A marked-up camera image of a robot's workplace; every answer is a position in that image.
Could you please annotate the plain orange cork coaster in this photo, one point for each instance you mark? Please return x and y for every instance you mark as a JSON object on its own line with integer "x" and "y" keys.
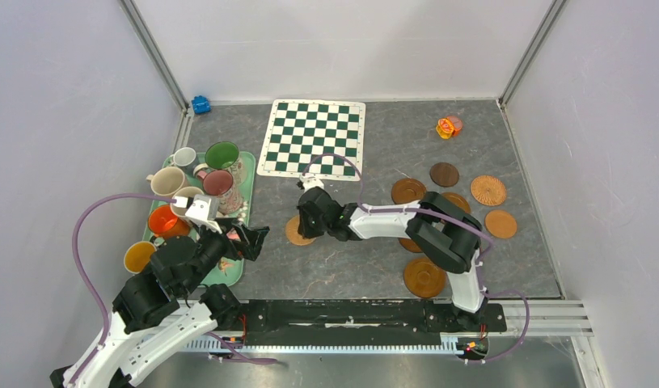
{"x": 501, "y": 224}

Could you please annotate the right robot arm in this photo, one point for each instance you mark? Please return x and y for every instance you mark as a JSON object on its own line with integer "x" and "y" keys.
{"x": 448, "y": 236}

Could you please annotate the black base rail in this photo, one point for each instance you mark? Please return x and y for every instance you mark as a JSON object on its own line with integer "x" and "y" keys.
{"x": 352, "y": 322}

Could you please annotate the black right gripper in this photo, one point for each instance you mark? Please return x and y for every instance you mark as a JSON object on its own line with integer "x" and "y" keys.
{"x": 310, "y": 215}

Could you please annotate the green floral tray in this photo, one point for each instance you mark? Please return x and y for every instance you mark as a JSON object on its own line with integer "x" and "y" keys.
{"x": 231, "y": 271}

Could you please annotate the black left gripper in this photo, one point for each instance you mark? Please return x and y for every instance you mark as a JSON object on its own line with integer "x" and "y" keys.
{"x": 253, "y": 238}

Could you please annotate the woven rattan coaster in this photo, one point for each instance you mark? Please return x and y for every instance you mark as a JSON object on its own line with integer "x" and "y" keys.
{"x": 488, "y": 190}
{"x": 293, "y": 235}

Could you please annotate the grey white mug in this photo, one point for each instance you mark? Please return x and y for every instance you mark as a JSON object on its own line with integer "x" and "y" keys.
{"x": 185, "y": 158}

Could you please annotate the green white chessboard mat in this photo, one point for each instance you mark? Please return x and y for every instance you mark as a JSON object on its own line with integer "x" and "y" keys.
{"x": 322, "y": 137}

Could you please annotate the yellow interior mug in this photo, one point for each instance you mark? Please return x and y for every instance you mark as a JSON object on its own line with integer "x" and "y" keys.
{"x": 138, "y": 256}

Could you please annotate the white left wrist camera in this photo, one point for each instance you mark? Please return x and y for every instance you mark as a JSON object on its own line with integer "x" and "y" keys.
{"x": 203, "y": 213}

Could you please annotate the orange mug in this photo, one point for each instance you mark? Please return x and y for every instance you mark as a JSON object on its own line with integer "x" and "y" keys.
{"x": 163, "y": 223}

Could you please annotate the green interior cartoon mug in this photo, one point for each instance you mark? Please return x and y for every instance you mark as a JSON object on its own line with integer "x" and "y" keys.
{"x": 225, "y": 155}

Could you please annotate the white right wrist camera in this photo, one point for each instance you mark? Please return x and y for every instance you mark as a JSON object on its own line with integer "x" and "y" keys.
{"x": 309, "y": 181}

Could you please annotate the orange pink toy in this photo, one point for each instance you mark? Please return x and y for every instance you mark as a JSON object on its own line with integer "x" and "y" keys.
{"x": 448, "y": 127}

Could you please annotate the brown wooden ridged coaster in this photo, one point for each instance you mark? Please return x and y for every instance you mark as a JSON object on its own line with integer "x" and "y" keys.
{"x": 457, "y": 200}
{"x": 409, "y": 245}
{"x": 423, "y": 278}
{"x": 407, "y": 190}

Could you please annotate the dark walnut coaster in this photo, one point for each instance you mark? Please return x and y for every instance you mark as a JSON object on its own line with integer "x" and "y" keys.
{"x": 444, "y": 174}

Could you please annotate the beige mug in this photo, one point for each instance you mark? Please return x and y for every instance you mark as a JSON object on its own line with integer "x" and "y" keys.
{"x": 166, "y": 182}

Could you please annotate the blue toy block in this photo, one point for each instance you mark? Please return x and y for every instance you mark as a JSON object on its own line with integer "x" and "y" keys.
{"x": 200, "y": 105}

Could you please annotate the cream ceramic mug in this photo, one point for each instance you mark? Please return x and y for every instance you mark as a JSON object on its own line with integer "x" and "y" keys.
{"x": 184, "y": 198}

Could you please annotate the pink ghost pattern mug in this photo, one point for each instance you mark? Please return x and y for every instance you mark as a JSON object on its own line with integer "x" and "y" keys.
{"x": 221, "y": 185}

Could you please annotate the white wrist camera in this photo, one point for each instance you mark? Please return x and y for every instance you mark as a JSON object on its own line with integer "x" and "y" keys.
{"x": 203, "y": 213}
{"x": 309, "y": 181}

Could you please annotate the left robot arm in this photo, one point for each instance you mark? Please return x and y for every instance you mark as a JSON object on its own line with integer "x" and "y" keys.
{"x": 135, "y": 341}

